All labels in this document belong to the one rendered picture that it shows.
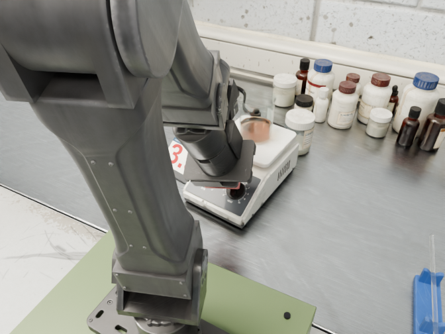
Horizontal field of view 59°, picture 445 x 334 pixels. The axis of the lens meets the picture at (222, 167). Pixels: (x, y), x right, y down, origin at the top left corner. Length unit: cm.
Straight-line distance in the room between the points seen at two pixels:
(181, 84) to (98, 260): 31
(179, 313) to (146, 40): 29
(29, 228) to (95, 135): 53
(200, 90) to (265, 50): 73
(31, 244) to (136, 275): 37
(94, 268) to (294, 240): 31
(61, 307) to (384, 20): 87
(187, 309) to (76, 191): 43
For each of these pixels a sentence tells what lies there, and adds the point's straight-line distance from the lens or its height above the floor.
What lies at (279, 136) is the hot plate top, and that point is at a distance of 72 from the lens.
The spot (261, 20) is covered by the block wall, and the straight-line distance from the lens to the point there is 111.
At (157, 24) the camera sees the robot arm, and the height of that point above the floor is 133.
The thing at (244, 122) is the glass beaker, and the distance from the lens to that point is 68.
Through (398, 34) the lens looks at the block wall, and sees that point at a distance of 104.
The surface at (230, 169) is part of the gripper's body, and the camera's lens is 55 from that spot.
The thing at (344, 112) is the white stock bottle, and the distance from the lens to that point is 91.
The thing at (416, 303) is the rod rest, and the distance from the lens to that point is 63.
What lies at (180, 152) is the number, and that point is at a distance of 78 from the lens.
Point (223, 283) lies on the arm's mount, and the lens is 52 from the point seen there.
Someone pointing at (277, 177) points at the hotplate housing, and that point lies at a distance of 71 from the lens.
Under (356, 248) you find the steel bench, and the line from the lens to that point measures 67.
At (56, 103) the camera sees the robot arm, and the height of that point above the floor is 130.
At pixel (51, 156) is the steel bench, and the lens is 89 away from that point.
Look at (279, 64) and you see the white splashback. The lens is 108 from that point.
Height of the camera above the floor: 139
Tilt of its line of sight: 39 degrees down
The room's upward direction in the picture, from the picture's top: straight up
